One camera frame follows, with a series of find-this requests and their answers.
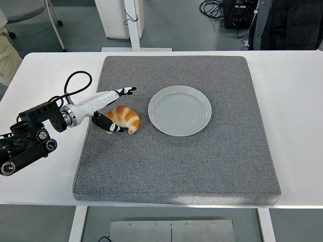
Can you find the grey round plate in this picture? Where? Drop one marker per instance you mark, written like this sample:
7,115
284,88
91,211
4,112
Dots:
179,111

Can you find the person in beige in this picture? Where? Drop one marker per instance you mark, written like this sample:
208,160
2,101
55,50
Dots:
7,58

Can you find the white post with base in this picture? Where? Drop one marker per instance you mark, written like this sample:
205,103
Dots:
133,32

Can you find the grey chair with casters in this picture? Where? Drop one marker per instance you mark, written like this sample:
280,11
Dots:
22,10

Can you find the white table leg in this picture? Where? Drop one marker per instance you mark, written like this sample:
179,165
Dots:
77,224
267,227

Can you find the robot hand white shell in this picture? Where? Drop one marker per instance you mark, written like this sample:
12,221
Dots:
96,100

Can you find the person in dark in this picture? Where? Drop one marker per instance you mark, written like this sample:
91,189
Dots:
290,25

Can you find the grey speckled mat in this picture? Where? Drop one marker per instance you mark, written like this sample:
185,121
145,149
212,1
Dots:
176,164

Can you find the white cabinet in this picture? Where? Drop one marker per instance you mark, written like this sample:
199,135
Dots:
113,20

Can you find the grey metal plate with screws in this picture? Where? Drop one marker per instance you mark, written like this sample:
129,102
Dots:
141,232

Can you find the croissant bread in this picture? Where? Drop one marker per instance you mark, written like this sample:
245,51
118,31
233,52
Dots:
126,117

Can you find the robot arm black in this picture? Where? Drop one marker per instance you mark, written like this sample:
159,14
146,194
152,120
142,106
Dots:
38,113

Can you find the black electronic device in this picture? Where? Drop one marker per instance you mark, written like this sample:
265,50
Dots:
239,15

